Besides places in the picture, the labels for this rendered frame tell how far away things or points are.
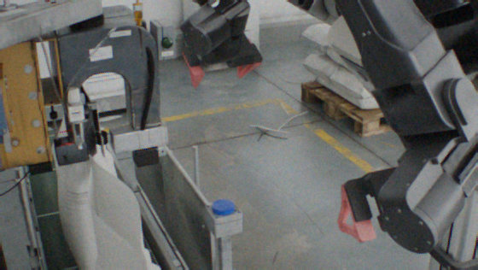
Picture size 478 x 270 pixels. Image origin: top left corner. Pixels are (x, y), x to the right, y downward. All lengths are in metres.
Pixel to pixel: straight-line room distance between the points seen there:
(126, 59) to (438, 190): 1.05
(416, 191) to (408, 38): 0.13
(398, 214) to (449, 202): 0.05
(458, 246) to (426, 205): 0.73
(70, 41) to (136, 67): 0.18
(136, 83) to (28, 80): 0.27
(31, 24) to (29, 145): 0.34
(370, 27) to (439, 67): 0.07
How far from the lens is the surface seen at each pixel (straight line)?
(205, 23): 1.00
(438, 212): 0.53
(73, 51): 1.43
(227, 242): 1.64
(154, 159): 1.58
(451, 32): 0.62
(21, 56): 1.43
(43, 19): 1.34
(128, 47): 1.46
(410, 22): 0.53
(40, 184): 2.84
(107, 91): 4.40
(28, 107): 1.47
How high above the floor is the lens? 1.67
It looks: 24 degrees down
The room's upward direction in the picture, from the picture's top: 1 degrees counter-clockwise
